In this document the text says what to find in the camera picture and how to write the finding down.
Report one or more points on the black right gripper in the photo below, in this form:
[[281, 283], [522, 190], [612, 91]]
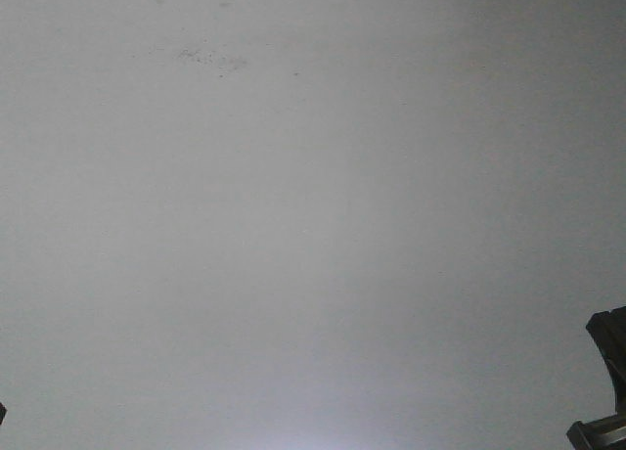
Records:
[[607, 330]]

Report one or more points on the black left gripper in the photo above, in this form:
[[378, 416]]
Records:
[[3, 412]]

